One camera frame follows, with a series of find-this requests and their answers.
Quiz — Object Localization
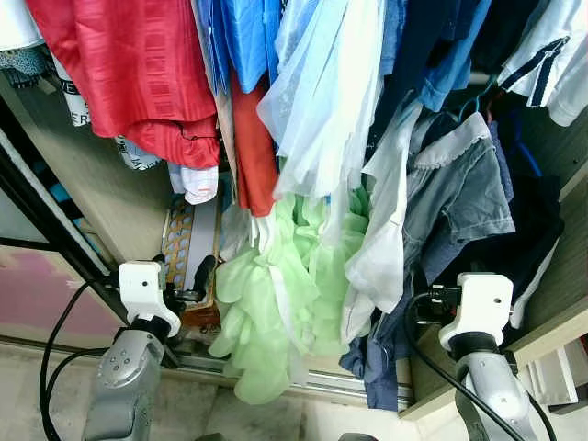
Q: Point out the teal patterned garment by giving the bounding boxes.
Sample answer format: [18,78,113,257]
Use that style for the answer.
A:
[0,46,56,88]

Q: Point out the light green ruffled garment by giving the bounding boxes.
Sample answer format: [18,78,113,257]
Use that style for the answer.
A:
[209,188,373,405]

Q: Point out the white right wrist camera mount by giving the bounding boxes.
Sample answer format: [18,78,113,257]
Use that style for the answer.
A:
[439,273,515,352]

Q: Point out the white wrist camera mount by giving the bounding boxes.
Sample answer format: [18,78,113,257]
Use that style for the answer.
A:
[439,273,515,352]
[118,262,183,336]

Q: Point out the long white hanging garment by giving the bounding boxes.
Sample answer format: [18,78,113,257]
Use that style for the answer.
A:
[342,101,424,345]

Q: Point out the red hanging garment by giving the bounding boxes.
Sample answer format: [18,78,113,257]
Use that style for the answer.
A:
[25,0,221,169]

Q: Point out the white cloth with red print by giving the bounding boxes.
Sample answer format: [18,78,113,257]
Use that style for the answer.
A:
[170,164,221,205]

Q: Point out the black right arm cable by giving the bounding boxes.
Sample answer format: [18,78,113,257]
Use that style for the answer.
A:
[404,292,557,441]

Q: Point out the white shirt with navy stripe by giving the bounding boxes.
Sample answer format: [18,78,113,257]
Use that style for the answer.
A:
[496,0,588,128]

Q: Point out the navy hanging garment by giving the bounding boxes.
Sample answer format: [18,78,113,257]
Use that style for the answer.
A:
[367,0,474,148]

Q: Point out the plain white hanging garment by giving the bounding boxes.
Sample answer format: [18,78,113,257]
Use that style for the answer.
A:
[0,0,45,51]

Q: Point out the white plastic crate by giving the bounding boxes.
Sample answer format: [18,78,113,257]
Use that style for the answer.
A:
[519,340,588,405]

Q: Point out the patterned cardboard box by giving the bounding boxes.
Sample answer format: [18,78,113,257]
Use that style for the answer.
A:
[164,198,221,327]

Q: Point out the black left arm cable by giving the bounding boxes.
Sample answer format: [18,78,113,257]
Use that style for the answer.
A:
[39,276,125,441]

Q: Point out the orange-red hanging garment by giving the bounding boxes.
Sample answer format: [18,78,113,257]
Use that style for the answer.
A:
[230,78,279,217]

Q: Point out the white garment with black lettering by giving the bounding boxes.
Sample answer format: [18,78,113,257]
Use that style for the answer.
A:
[51,55,166,171]

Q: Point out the grey wooden wardrobe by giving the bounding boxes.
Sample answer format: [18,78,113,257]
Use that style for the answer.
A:
[0,0,588,419]

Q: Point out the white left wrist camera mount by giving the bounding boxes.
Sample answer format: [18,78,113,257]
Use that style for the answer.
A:
[118,262,183,336]

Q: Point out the blue denim jeans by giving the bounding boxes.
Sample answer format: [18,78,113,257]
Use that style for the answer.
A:
[340,234,442,412]

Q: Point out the medium blue hanging shirt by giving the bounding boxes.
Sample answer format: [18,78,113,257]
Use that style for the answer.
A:
[424,0,497,113]

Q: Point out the bright blue hanging shirt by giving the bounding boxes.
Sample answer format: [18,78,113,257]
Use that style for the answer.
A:
[196,0,295,95]

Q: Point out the pale blue sheer garment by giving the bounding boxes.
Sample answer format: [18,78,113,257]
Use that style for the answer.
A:
[257,0,389,205]

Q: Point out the black hanging garment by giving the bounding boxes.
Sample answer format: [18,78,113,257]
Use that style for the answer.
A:
[478,92,566,324]

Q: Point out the grey short-sleeved shirt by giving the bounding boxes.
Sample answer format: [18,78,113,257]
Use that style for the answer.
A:
[404,112,517,277]

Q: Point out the black framed sliding door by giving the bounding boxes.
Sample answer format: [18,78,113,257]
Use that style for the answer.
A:
[0,96,125,350]

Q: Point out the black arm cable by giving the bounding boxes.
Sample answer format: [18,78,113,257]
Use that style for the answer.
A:
[404,292,557,441]
[39,276,125,441]

